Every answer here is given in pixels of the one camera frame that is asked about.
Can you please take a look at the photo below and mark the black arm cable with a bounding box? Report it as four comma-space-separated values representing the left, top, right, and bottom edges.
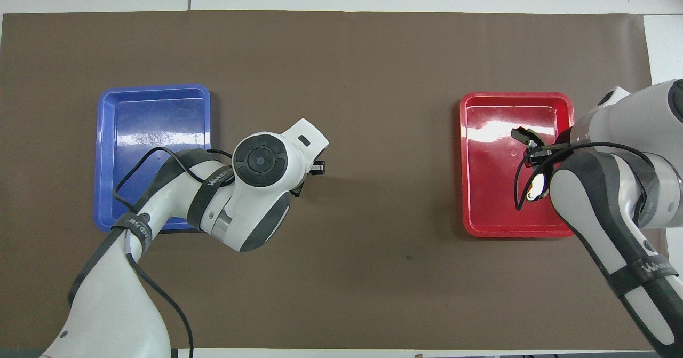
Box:
513, 142, 658, 226
113, 146, 236, 358

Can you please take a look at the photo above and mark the red plastic tray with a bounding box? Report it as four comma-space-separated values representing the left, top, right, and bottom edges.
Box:
458, 92, 577, 239

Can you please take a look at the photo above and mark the blue plastic tray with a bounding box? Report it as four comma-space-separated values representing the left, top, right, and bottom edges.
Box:
93, 83, 212, 234

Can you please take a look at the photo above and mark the brown table mat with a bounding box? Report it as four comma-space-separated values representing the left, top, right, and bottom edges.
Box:
0, 10, 655, 351

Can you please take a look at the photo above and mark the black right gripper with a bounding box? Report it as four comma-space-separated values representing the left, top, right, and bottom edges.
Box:
522, 129, 573, 169

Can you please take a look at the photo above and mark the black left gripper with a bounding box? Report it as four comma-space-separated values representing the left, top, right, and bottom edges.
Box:
291, 161, 327, 199

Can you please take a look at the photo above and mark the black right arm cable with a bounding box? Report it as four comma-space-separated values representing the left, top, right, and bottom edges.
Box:
513, 142, 658, 226

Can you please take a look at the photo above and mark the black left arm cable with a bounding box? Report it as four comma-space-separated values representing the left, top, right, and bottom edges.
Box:
113, 146, 236, 358

